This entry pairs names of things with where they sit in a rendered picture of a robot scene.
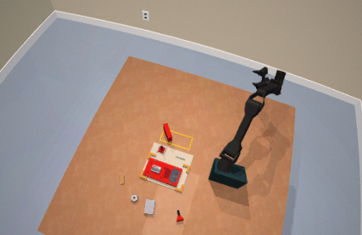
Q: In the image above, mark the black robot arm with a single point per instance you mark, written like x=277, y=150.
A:
x=251, y=109

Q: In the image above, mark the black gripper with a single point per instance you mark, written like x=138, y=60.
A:
x=262, y=73

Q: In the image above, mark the black toy car wheel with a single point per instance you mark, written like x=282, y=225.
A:
x=134, y=196

